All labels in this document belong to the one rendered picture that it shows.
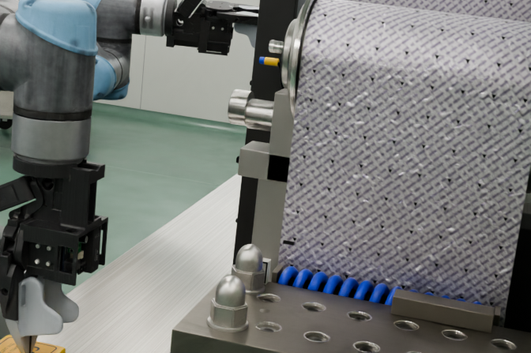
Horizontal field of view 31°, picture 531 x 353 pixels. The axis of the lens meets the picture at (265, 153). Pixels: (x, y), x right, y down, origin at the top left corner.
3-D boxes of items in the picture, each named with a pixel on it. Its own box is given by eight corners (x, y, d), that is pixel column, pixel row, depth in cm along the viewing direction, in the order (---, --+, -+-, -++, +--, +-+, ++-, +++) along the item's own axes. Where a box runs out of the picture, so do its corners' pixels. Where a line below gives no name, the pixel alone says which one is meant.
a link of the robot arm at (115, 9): (84, 30, 174) (87, -17, 172) (144, 37, 174) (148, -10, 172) (74, 35, 166) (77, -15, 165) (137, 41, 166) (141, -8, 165)
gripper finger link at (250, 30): (285, 50, 169) (234, 43, 170) (288, 16, 167) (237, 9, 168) (282, 54, 166) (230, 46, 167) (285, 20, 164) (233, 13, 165)
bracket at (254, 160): (228, 329, 117) (254, 81, 110) (279, 339, 115) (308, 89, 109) (216, 344, 112) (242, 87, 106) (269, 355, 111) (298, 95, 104)
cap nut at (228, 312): (214, 313, 88) (219, 266, 87) (252, 321, 87) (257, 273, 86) (201, 327, 84) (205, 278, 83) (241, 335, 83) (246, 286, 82)
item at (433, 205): (277, 270, 101) (297, 98, 97) (505, 313, 96) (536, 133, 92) (276, 272, 101) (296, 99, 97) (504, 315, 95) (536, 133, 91)
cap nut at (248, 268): (234, 278, 97) (238, 236, 96) (269, 285, 96) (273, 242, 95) (223, 290, 93) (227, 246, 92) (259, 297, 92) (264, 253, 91)
